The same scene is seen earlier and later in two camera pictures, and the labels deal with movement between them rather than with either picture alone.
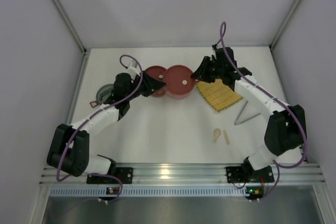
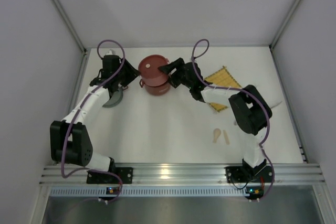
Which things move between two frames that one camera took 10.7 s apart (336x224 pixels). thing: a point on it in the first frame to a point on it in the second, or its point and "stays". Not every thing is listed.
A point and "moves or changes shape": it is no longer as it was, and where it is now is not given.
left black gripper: [144, 85] to [128, 73]
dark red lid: [178, 80] moves or changes shape
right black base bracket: [235, 174] stays
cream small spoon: [217, 132] stays
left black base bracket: [125, 174] stays
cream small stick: [227, 139] stays
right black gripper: [210, 68] to [176, 72]
